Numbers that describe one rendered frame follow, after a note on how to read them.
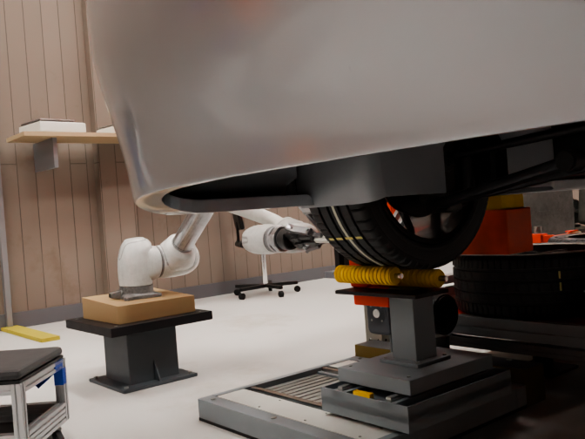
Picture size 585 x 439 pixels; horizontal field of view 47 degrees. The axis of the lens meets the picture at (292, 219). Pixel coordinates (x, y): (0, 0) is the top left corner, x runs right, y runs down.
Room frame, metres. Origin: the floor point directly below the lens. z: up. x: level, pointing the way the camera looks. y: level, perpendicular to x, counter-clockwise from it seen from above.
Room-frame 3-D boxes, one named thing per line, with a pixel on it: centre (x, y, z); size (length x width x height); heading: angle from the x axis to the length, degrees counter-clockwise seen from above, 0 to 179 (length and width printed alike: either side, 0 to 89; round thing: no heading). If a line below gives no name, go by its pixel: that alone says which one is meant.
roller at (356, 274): (2.12, -0.22, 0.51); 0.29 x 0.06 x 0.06; 39
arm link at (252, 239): (2.39, 0.11, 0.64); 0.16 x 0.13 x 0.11; 39
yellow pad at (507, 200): (2.46, -0.75, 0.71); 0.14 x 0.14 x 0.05; 39
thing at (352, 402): (2.14, -0.36, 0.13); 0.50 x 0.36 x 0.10; 129
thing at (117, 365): (3.13, 0.75, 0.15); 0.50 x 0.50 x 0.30; 40
